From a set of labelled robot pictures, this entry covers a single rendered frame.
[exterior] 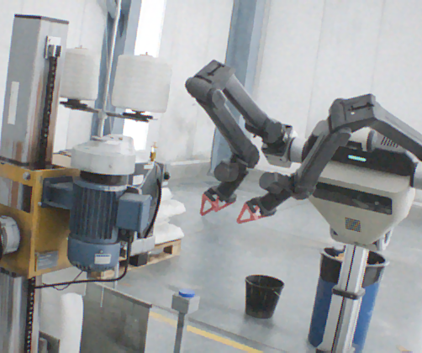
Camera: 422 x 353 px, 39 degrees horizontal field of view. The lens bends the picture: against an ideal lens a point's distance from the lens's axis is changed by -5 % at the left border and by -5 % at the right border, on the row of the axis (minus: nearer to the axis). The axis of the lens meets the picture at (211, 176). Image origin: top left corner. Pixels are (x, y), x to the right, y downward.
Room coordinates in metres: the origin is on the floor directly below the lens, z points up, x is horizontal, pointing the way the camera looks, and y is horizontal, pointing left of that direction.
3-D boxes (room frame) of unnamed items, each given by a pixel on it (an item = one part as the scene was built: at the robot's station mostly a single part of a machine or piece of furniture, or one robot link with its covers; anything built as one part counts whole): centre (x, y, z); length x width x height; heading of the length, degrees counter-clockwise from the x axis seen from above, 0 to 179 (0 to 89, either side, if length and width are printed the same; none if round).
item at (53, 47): (1.70, 0.48, 1.68); 0.05 x 0.03 x 0.06; 151
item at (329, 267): (3.94, -1.02, 0.32); 0.51 x 0.48 x 0.65; 151
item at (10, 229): (1.64, 0.57, 1.14); 0.11 x 0.06 x 0.11; 61
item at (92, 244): (1.67, 0.30, 1.21); 0.15 x 0.15 x 0.25
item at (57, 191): (1.68, 0.39, 1.27); 0.12 x 0.09 x 0.09; 151
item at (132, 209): (1.67, 0.20, 1.25); 0.10 x 0.08 x 0.12; 176
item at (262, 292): (4.34, -0.50, 0.13); 0.30 x 0.30 x 0.26
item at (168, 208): (5.43, 0.51, 0.44); 0.68 x 0.44 x 0.15; 151
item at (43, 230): (1.82, 0.50, 1.18); 0.34 x 0.25 x 0.31; 151
